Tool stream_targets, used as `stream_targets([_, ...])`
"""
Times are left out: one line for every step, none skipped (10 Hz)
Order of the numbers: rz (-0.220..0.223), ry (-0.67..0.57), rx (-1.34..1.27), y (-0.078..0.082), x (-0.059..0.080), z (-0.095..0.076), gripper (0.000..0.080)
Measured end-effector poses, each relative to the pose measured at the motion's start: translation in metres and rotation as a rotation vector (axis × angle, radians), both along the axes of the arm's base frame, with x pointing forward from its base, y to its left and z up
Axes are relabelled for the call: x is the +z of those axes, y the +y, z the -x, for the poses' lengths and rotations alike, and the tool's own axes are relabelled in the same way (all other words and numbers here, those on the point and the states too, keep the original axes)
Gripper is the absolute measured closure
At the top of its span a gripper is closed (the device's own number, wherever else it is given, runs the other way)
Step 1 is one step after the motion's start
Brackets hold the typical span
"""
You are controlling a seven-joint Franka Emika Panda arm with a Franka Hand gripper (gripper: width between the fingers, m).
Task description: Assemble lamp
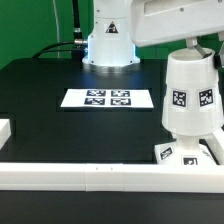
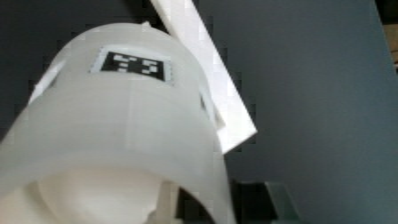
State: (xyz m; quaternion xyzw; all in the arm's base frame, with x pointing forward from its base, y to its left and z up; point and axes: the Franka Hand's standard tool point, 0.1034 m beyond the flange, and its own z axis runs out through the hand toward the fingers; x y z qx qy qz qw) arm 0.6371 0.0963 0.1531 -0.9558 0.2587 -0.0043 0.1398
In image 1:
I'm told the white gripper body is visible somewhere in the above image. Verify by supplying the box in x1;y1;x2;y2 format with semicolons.
126;0;224;47

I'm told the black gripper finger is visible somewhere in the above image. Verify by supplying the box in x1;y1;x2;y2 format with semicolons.
214;31;224;69
186;37;209;58

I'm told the white lamp shade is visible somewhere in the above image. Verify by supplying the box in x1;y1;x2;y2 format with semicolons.
162;48;224;136

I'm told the white lamp base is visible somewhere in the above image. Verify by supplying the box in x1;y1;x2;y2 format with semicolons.
154;135;216;166

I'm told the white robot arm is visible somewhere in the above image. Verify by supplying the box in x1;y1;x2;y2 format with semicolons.
83;0;224;72

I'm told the white fiducial marker sheet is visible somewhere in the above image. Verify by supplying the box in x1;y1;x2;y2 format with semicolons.
61;89;154;109

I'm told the white right fence bar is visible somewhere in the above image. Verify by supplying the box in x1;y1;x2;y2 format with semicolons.
206;128;224;166

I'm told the white fence bar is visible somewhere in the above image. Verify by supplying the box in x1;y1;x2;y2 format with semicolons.
206;128;224;166
0;163;224;193
0;119;11;150

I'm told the white left fence bar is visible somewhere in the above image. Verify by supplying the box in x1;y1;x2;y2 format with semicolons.
0;119;11;150

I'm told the white front fence bar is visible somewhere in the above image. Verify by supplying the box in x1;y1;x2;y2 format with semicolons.
0;163;224;193

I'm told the black cable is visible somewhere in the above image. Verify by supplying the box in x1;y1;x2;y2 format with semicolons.
32;0;89;60

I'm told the thin grey cable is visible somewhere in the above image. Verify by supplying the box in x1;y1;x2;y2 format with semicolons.
52;0;62;60

